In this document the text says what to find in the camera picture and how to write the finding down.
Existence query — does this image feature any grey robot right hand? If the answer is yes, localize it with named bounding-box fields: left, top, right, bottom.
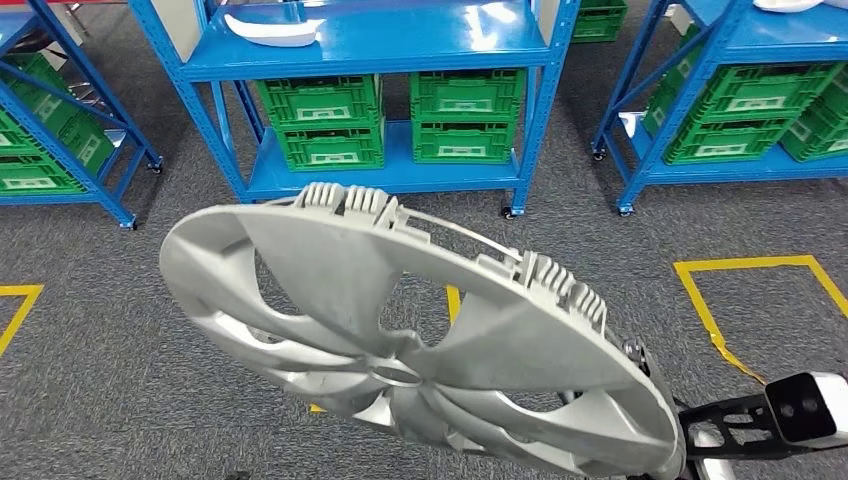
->
left=619, top=336, right=685, bottom=427

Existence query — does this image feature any grey plastic wheel hubcap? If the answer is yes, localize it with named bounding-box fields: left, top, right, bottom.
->
left=158, top=182, right=687, bottom=480

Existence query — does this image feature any blue metal shelf rack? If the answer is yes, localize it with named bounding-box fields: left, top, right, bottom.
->
left=591, top=0, right=848, bottom=218
left=0, top=0, right=165, bottom=231
left=129, top=0, right=583, bottom=220

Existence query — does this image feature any green plastic crate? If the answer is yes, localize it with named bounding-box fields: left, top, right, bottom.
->
left=780, top=99, right=848, bottom=164
left=56, top=111, right=116, bottom=176
left=255, top=74, right=384, bottom=131
left=688, top=61, right=848, bottom=132
left=411, top=120, right=518, bottom=166
left=570, top=0, right=629, bottom=45
left=662, top=117, right=795, bottom=166
left=275, top=117, right=387, bottom=173
left=0, top=52, right=71, bottom=134
left=816, top=66, right=848, bottom=121
left=0, top=155, right=87, bottom=195
left=408, top=68, right=527, bottom=125
left=641, top=62, right=700, bottom=137

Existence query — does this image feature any white table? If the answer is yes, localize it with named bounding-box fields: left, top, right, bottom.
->
left=150, top=0, right=204, bottom=64
left=529, top=0, right=563, bottom=48

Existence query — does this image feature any white plastic mirror cover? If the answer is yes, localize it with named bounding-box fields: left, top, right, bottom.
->
left=223, top=13, right=327, bottom=49
left=753, top=0, right=827, bottom=15

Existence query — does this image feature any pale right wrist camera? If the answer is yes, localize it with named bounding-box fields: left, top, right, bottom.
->
left=765, top=372, right=848, bottom=452

